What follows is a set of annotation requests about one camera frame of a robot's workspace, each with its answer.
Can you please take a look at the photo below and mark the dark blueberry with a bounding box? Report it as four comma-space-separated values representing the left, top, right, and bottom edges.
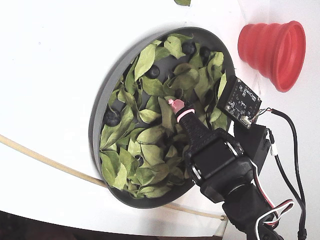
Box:
103, 109, 122, 127
145, 65, 161, 80
181, 42, 197, 57
134, 154, 145, 168
199, 46, 212, 63

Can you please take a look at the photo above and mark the beige rubber tube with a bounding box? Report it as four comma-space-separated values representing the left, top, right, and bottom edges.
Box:
0, 134, 227, 221

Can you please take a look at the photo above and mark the thick black camera cable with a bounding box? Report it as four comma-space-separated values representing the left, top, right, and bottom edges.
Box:
268, 107, 308, 240

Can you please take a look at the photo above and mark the thin black cable white connector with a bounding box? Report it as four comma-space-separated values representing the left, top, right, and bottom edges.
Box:
266, 128, 305, 211

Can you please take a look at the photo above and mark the pile of green leaves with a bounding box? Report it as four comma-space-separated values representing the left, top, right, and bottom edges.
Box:
99, 33, 229, 199

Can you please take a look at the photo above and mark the grey round plate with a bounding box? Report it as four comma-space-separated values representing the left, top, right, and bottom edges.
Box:
88, 26, 237, 210

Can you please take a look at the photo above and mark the black camera circuit board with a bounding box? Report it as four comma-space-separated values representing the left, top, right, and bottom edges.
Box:
216, 75, 263, 130

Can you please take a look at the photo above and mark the white red black motor wire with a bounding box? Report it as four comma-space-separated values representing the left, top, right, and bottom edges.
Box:
246, 158, 295, 240

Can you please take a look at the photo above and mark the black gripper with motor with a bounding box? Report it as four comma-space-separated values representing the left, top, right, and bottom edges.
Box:
167, 98, 260, 203

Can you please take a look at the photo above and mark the red collapsible silicone cup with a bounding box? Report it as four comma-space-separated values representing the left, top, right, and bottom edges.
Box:
237, 20, 307, 93

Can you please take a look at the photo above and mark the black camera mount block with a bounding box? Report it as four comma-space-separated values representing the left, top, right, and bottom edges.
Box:
232, 122, 272, 173

